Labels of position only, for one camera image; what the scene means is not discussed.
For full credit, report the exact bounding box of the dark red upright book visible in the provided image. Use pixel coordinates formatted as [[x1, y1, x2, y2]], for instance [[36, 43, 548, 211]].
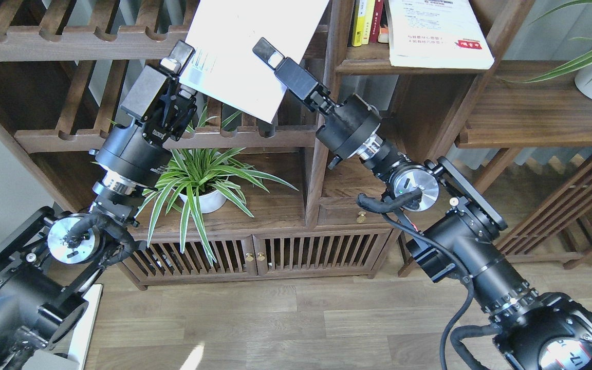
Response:
[[368, 0, 384, 44]]

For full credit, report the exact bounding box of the wooden side shelf unit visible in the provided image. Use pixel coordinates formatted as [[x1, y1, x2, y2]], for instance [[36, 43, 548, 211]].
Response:
[[398, 61, 592, 278]]

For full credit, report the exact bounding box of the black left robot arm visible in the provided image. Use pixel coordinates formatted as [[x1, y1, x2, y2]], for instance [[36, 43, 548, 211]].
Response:
[[0, 41, 197, 369]]

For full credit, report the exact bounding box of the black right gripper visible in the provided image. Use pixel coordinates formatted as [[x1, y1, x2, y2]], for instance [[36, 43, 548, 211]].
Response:
[[253, 37, 336, 115]]

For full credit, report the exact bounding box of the red earth cover book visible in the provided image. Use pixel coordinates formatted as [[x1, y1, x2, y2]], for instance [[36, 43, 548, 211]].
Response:
[[377, 21, 390, 44]]

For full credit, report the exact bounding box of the yellow upright book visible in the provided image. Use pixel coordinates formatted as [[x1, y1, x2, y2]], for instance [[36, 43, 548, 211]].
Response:
[[361, 0, 376, 45], [350, 0, 368, 47]]

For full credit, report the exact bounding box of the slatted cabinet door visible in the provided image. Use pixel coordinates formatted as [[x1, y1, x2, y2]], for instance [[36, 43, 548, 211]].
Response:
[[253, 229, 391, 279], [121, 235, 256, 283]]

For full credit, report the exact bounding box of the right slatted cabinet door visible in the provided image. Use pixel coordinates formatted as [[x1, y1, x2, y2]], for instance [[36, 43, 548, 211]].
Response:
[[253, 229, 391, 279]]

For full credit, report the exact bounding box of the left slatted cabinet door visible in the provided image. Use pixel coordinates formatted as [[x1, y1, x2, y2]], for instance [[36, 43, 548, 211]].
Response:
[[121, 235, 256, 283]]

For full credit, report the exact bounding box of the spider plant in white pot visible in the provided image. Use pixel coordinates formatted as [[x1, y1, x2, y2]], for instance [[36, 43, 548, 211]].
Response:
[[139, 147, 295, 263]]

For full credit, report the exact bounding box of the white book red stamp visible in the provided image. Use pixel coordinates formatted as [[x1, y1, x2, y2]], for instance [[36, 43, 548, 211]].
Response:
[[386, 1, 495, 70]]

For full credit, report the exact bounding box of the dark wooden bookshelf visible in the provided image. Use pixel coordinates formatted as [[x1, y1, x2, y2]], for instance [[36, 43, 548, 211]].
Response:
[[0, 0, 535, 292]]

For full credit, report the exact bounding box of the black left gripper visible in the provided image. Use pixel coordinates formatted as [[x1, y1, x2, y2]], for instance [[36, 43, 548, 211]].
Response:
[[120, 40, 197, 145]]

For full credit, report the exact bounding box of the pale pink white book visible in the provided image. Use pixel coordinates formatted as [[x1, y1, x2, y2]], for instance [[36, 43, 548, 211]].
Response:
[[179, 1, 327, 122]]

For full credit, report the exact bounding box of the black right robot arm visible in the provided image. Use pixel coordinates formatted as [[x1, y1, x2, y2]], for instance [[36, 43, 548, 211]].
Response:
[[253, 38, 592, 369]]

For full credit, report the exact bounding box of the small wooden drawer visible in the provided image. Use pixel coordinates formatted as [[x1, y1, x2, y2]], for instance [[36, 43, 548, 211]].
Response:
[[316, 203, 391, 227]]

